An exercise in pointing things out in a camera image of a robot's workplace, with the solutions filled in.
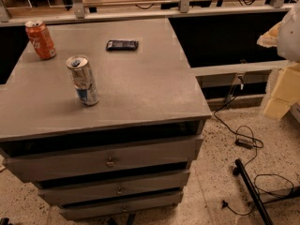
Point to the orange coke can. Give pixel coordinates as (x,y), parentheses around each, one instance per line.
(39,36)

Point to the silver blue redbull can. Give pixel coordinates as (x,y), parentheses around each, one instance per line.
(83,79)

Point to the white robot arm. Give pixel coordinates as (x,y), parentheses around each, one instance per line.
(285,36)

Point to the dark snack bar wrapper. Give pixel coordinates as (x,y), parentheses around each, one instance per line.
(122,45)

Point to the black stand leg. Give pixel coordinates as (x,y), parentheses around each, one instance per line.
(240,169)

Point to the grey drawer cabinet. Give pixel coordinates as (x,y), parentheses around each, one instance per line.
(133,149)

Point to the metal railing frame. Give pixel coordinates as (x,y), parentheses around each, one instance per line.
(18,12)

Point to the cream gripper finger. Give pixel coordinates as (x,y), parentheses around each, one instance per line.
(285,93)
(270,38)

